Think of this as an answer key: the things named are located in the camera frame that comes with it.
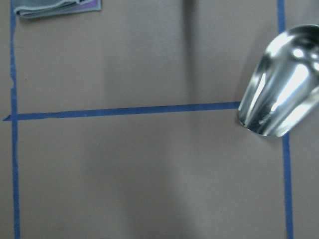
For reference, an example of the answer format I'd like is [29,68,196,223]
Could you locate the steel ice scoop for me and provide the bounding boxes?
[238,25,319,137]

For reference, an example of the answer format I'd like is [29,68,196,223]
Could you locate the grey folded cloth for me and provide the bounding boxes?
[11,0,102,19]

